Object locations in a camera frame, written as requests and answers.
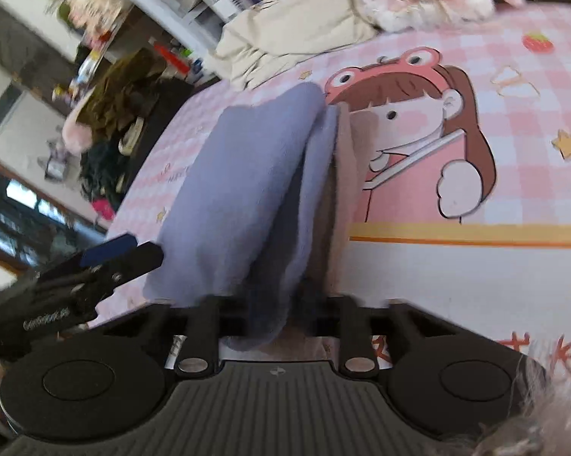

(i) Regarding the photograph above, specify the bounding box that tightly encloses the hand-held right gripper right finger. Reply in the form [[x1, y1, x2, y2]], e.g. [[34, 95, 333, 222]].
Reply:
[[314, 294, 462, 381]]

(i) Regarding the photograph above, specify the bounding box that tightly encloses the white bookshelf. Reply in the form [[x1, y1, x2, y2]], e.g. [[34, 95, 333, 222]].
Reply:
[[88, 0, 222, 82]]

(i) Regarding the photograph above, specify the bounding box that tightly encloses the pink checked desk mat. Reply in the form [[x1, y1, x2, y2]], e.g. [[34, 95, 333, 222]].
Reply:
[[88, 0, 571, 390]]

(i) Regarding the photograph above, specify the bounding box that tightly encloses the purple and brown sweater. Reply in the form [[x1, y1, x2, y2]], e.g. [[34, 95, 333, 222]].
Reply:
[[143, 81, 378, 353]]

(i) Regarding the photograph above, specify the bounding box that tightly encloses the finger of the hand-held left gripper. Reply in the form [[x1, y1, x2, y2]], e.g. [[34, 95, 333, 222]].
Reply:
[[83, 241, 165, 291], [79, 233, 138, 269]]

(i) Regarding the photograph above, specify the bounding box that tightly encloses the olive green cloth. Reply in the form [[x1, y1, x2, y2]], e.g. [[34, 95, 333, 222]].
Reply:
[[82, 47, 168, 149]]

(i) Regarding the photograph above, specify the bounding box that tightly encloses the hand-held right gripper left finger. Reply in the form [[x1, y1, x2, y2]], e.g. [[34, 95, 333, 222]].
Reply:
[[100, 294, 222, 381]]

